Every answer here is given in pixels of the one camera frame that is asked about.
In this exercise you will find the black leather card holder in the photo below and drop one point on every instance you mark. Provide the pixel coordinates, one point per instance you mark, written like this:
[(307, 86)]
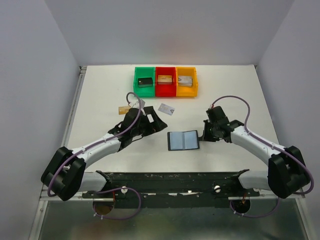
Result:
[(183, 140)]

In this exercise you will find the silver credit card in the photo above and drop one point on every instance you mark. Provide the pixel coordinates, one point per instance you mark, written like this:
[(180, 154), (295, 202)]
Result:
[(166, 109)]

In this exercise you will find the green plastic bin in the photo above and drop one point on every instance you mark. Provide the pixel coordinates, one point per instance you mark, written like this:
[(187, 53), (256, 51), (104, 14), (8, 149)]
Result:
[(148, 92)]

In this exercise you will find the gold card in red bin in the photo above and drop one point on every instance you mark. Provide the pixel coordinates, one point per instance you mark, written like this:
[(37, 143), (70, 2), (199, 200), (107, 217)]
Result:
[(164, 79)]

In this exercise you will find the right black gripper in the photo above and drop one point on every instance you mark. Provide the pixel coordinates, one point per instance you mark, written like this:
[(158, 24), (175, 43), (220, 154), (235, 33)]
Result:
[(206, 137)]

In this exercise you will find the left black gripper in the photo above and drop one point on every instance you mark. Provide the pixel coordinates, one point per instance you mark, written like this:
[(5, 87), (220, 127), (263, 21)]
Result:
[(157, 124)]

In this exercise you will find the orange plastic bin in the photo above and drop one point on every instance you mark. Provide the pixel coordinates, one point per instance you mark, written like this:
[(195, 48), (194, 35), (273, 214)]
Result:
[(187, 92)]

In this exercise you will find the red plastic bin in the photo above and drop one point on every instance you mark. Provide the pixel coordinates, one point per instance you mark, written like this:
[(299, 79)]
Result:
[(165, 91)]

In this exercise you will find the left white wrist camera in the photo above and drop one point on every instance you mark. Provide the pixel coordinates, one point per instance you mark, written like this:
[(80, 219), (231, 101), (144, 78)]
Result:
[(137, 104)]

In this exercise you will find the gold VIP card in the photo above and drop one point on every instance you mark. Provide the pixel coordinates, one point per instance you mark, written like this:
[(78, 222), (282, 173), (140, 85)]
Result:
[(122, 110)]

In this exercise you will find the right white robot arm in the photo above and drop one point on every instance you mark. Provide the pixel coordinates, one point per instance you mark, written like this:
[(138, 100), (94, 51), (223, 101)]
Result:
[(286, 170)]

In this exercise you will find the black card in green bin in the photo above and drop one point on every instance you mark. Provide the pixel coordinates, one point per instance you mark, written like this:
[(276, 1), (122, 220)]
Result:
[(144, 82)]

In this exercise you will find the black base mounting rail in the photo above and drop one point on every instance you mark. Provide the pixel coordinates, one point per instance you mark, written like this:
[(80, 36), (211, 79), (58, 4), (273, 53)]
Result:
[(172, 189)]

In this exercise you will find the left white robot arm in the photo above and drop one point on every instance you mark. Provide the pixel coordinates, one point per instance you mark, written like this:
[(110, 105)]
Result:
[(65, 174)]

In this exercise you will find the silver card in orange bin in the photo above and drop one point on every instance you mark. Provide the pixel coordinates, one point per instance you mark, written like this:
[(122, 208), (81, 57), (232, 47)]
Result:
[(185, 81)]

